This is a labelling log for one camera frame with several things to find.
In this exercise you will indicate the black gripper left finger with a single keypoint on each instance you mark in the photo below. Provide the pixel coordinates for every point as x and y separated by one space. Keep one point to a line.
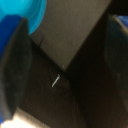
15 70

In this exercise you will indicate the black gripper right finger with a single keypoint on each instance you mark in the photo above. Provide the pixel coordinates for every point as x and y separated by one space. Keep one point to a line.
116 53

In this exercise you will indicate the blue bowl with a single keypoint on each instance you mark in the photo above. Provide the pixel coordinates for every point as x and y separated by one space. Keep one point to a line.
30 11

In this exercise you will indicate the black fabric storage box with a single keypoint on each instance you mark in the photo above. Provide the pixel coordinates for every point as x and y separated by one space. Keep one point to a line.
76 43

